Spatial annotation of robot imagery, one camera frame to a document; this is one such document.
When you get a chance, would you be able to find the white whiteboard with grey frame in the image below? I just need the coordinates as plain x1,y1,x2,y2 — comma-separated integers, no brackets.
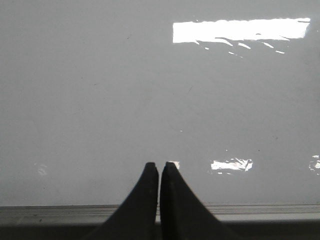
0,0,320,226

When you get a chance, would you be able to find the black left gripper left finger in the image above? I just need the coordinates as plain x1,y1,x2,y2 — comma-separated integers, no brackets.
83,162,159,240

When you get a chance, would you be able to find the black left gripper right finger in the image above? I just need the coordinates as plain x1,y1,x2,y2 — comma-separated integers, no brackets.
160,162,240,240

